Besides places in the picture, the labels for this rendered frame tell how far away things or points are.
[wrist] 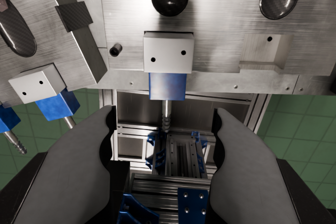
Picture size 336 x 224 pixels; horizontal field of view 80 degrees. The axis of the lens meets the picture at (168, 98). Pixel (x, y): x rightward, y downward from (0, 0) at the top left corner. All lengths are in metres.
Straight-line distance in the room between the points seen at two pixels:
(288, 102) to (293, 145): 0.37
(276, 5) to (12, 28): 0.31
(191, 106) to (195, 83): 0.71
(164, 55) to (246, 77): 0.19
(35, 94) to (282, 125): 1.45
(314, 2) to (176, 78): 0.16
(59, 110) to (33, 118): 1.30
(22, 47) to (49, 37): 0.04
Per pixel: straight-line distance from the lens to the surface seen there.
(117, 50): 0.22
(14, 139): 0.42
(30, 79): 0.31
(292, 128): 1.61
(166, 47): 0.20
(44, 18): 0.30
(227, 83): 0.36
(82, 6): 0.33
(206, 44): 0.23
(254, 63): 0.28
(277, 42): 0.29
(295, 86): 0.41
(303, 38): 0.27
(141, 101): 1.05
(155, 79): 0.23
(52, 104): 0.33
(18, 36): 0.33
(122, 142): 1.22
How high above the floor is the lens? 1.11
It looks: 62 degrees down
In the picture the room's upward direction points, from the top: 178 degrees counter-clockwise
